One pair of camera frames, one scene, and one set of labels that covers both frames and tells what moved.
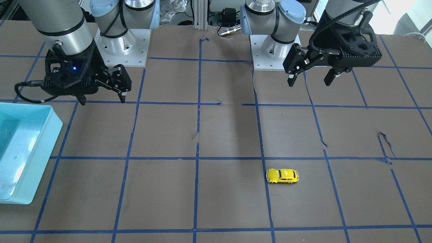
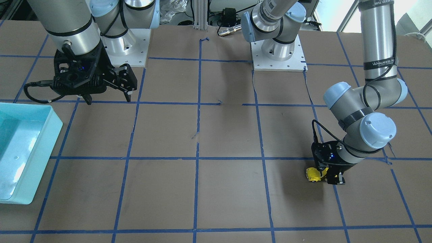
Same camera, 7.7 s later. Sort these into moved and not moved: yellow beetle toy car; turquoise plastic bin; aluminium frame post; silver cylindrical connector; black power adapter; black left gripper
Moved: black left gripper; yellow beetle toy car
Not moved: aluminium frame post; silver cylindrical connector; turquoise plastic bin; black power adapter
